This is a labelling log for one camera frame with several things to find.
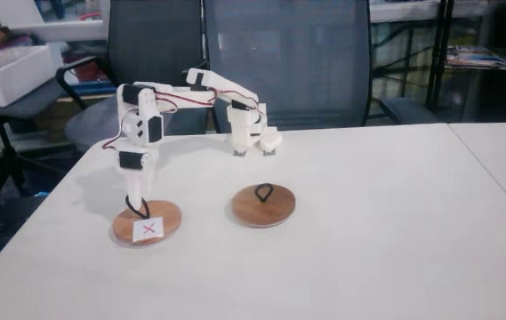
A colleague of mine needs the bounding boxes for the wooden lid with red cross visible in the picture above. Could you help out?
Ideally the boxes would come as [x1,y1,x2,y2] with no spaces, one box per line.
[111,195,183,247]

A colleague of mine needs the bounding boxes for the plain wooden lid black loop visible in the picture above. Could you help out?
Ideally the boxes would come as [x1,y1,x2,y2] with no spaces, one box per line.
[230,182,297,229]

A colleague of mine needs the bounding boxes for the black chair grey seat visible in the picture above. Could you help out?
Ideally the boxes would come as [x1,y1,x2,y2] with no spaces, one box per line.
[0,60,80,223]

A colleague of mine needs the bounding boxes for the black mesh office chair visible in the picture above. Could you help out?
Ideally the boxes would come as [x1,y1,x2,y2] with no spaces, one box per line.
[202,0,441,133]
[55,0,212,152]

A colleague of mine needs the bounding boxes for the white foam box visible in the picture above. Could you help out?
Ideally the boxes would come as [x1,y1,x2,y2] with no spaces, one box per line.
[0,44,57,108]

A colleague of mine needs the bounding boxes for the white shelf board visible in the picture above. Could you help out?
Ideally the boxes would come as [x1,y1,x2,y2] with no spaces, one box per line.
[0,0,111,44]

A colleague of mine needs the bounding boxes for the black metal rack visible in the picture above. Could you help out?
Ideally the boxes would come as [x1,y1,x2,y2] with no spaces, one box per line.
[367,0,506,124]

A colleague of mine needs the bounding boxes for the stack of magazines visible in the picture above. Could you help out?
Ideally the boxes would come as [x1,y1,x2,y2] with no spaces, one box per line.
[446,44,506,72]

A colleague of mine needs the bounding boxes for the red wrist servo wire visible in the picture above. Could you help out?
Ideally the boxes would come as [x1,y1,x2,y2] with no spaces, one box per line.
[100,108,132,150]

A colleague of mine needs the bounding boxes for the long red servo wire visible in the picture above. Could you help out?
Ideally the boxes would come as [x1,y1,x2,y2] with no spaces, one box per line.
[154,88,218,108]

